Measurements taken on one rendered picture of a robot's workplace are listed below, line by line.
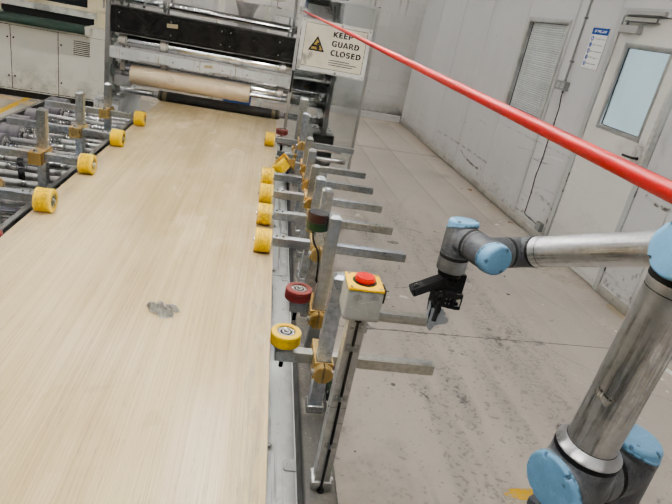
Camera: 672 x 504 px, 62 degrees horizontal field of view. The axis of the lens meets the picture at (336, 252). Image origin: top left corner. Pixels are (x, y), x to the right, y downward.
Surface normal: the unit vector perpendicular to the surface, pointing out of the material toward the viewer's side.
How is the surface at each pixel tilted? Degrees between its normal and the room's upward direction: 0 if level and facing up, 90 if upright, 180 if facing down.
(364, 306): 90
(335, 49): 90
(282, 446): 0
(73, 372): 0
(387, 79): 90
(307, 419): 0
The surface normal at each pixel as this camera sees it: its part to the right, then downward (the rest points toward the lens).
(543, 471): -0.89, 0.11
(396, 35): 0.14, 0.41
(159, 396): 0.18, -0.90
